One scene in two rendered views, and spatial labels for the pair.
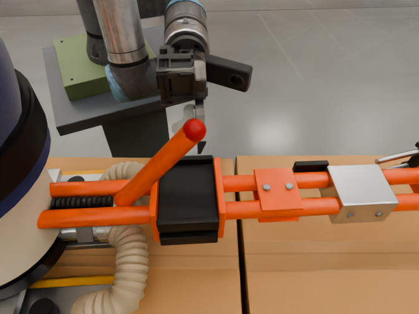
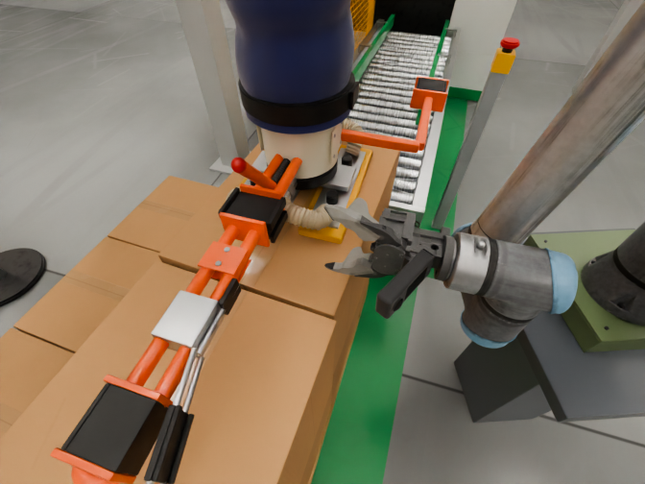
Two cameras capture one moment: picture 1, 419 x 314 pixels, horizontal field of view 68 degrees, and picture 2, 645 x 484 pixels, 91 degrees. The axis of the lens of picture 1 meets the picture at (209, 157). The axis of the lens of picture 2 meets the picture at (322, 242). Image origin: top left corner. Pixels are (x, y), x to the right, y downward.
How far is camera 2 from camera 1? 57 cm
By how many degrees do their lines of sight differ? 65
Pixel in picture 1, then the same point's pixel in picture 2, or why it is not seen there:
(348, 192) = (185, 301)
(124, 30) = (492, 208)
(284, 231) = (238, 324)
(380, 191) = (168, 326)
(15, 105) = (276, 95)
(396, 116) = not seen: outside the picture
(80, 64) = (581, 251)
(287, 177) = (226, 266)
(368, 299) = not seen: hidden behind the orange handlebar
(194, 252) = (258, 258)
